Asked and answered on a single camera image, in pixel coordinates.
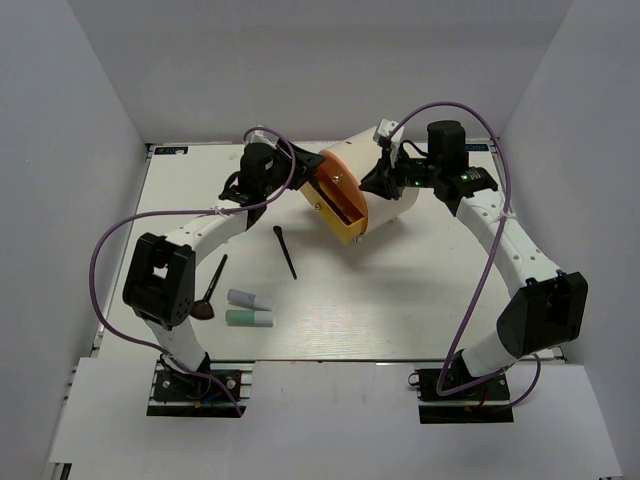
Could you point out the black fan makeup brush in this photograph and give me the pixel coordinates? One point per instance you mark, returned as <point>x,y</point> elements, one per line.
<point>203,309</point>

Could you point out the black makeup brush wide head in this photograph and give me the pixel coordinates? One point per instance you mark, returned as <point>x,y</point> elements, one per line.
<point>331,204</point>

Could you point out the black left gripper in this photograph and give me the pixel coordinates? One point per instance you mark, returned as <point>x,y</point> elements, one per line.
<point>307,164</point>

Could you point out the yellow organizer drawer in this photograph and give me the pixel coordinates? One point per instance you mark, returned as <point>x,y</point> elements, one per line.
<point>345,233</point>

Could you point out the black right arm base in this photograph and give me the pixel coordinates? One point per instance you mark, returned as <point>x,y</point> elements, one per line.
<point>486,403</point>

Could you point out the green white cosmetic tube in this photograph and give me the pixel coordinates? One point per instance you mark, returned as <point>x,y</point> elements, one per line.
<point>249,318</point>

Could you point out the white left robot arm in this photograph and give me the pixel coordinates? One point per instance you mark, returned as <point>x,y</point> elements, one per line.
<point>160,283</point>

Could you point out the cream round drawer organizer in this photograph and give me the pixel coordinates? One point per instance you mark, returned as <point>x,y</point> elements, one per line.
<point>357,180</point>

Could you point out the lilac white cosmetic tube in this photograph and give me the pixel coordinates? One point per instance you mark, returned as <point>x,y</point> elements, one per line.
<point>249,300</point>

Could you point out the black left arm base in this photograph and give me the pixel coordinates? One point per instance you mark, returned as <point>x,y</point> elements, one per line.
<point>175,395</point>

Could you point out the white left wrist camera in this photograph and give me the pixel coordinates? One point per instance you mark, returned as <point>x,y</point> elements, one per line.
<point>263,137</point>

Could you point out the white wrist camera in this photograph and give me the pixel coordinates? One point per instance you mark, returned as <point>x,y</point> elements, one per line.
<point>263,137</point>
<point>388,135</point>

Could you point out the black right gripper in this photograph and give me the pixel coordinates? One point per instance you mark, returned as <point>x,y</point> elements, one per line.
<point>383,180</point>

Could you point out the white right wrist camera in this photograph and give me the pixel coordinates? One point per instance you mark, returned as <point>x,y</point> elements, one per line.
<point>388,135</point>

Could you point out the black makeup brush slim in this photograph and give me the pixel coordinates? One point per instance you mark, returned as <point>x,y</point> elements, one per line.
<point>278,231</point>

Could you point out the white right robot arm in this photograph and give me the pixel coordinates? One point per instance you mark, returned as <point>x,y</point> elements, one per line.
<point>546,305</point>

